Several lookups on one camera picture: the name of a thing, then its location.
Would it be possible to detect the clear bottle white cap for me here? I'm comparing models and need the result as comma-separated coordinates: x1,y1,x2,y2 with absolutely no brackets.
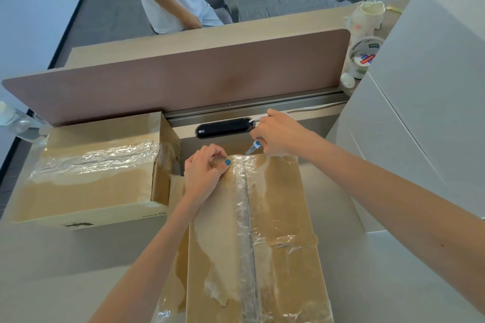
0,101,48,142

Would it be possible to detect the black desk power socket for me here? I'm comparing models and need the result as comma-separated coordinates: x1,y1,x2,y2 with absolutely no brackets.
196,117,254,139

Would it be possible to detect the person's left hand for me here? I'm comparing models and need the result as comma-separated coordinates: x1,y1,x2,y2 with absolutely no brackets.
183,143,232,206

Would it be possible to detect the brown cardboard box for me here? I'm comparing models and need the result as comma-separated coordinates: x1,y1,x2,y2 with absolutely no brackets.
11,111,182,230
151,152,334,323

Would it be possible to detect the mauve desk divider panel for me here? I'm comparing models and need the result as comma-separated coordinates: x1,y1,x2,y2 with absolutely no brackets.
2,28,351,127

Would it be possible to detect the person's right hand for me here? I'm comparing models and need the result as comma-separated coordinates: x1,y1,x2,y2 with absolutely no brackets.
250,108,315,157

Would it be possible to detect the white utility knife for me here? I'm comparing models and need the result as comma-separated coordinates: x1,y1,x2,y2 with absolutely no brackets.
244,139,264,156

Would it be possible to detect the person's right forearm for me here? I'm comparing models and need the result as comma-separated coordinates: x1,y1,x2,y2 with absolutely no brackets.
303,135,485,314

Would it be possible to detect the white plastic tub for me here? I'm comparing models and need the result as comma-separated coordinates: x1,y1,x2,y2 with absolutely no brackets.
348,1,386,38

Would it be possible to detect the person's left forearm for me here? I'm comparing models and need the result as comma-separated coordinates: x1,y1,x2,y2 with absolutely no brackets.
89,197,202,323

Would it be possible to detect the white desk cable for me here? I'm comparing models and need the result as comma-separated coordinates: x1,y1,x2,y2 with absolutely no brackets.
248,101,342,123

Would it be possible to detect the white tape roll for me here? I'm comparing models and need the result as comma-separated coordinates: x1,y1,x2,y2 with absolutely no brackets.
345,36,385,79

